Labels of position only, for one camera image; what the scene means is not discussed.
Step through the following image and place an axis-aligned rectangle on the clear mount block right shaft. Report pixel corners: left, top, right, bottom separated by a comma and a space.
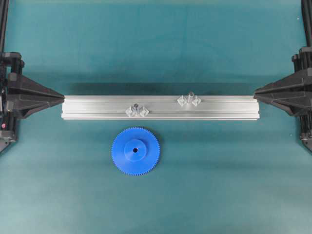
176, 96, 202, 107

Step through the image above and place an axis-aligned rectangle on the long aluminium extrusion rail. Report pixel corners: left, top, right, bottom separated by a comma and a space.
61, 95, 260, 120

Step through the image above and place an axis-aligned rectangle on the clear mount block left shaft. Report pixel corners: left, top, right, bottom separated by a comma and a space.
125, 105, 149, 117

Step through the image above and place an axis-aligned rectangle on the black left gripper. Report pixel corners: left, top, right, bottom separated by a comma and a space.
0, 52, 65, 141

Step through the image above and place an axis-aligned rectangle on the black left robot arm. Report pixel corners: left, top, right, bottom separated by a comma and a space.
0, 0, 65, 149

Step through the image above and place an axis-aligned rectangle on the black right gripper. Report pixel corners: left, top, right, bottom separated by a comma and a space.
254, 46, 312, 146

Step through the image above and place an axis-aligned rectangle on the tall steel shaft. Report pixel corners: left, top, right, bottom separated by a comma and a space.
187, 92, 195, 104

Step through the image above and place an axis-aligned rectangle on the clear mount block shaft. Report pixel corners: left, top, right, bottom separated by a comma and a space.
125, 105, 149, 117
176, 96, 202, 107

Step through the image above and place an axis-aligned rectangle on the large blue plastic gear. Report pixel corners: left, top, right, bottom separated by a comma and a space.
111, 127, 160, 176

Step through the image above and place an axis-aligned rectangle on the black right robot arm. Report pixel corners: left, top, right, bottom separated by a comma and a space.
254, 0, 312, 150

